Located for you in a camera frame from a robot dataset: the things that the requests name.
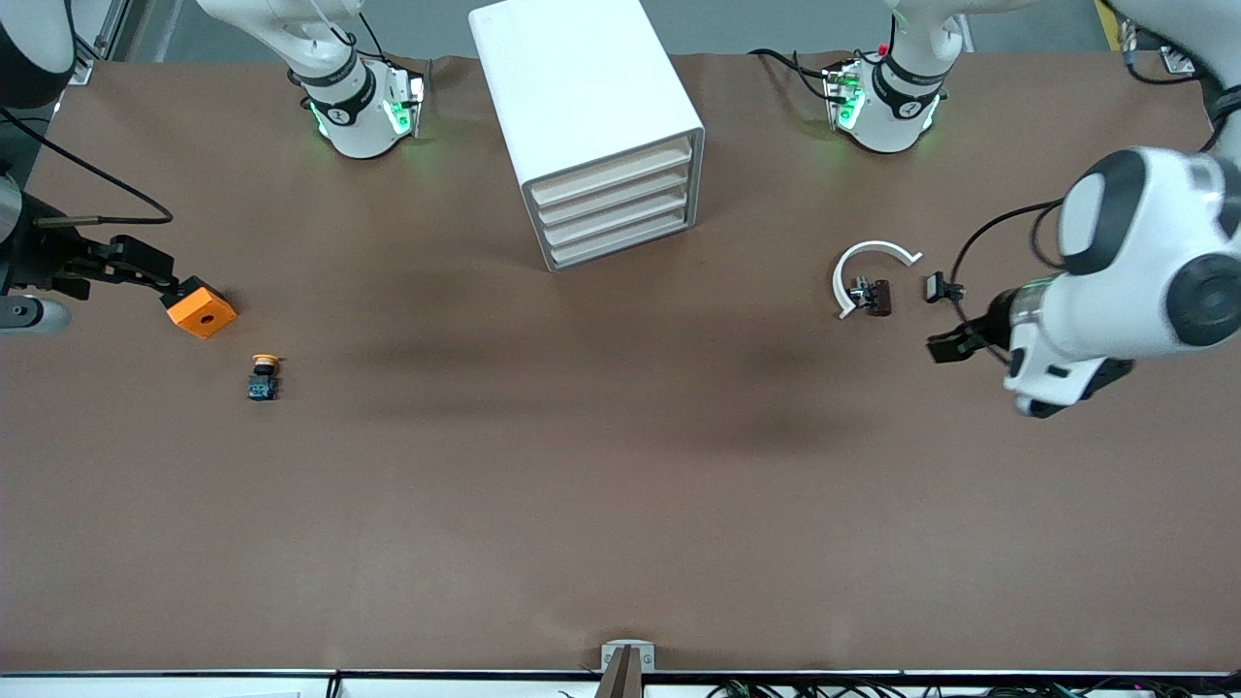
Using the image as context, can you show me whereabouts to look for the orange block with hole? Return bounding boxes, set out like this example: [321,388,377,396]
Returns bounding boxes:
[160,276,239,340]

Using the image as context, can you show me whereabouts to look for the white curved bracket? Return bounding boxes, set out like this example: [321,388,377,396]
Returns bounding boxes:
[832,240,924,321]

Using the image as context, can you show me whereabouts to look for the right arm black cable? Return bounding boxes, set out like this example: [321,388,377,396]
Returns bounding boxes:
[0,105,175,229]

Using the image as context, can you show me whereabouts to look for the yellow push button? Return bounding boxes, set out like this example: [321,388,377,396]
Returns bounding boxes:
[246,354,282,403]

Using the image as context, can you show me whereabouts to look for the small dark cylindrical capacitor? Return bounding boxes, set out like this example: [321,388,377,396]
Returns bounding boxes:
[848,277,893,317]

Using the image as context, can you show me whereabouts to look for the white table edge rail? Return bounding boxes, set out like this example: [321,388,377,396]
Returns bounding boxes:
[0,671,1241,698]

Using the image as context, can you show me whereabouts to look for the cream drawer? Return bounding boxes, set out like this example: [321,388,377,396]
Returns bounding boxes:
[531,136,695,206]
[536,163,693,227]
[548,209,695,269]
[541,186,693,247]

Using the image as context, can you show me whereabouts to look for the brown camera post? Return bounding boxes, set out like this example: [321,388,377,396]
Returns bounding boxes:
[594,647,643,698]

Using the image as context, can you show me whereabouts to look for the black base cable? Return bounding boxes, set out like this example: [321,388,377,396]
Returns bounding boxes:
[748,47,840,103]

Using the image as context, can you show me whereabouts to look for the white drawer cabinet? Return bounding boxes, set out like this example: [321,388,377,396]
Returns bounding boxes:
[468,0,706,272]

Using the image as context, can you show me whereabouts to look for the black cable tangle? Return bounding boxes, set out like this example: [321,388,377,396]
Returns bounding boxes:
[708,679,1241,698]

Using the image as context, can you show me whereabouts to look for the grey mount bracket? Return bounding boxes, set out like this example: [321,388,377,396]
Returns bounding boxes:
[601,640,656,673]

